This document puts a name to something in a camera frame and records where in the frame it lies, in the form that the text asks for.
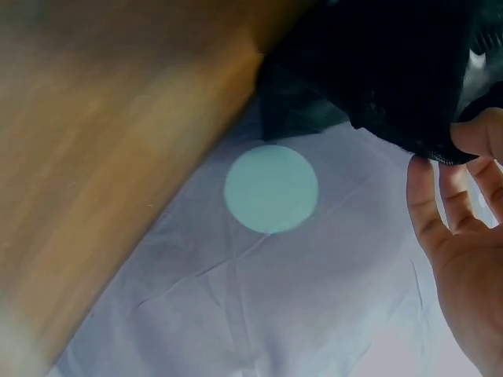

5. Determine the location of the person's right hand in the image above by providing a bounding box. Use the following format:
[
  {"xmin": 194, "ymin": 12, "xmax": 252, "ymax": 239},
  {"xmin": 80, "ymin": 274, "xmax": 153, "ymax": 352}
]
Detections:
[{"xmin": 406, "ymin": 107, "xmax": 503, "ymax": 377}]

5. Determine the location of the black fabric item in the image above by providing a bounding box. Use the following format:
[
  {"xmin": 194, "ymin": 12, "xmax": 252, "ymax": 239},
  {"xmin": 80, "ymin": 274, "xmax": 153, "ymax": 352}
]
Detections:
[{"xmin": 255, "ymin": 0, "xmax": 503, "ymax": 167}]

